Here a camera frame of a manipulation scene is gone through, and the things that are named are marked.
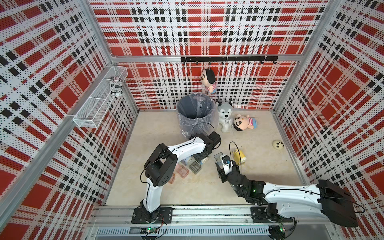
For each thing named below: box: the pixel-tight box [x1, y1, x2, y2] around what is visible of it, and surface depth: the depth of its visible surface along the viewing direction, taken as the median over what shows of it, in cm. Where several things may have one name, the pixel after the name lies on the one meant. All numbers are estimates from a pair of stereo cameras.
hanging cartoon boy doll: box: [200, 68, 217, 94], surface depth 94 cm
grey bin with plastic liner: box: [176, 93, 219, 141], surface depth 90 cm
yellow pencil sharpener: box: [232, 149, 247, 165], surface depth 90 cm
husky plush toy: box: [216, 100, 233, 133], surface depth 99 cm
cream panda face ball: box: [272, 139, 285, 151], surface depth 98 cm
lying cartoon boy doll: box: [233, 114, 258, 131], surface depth 106 cm
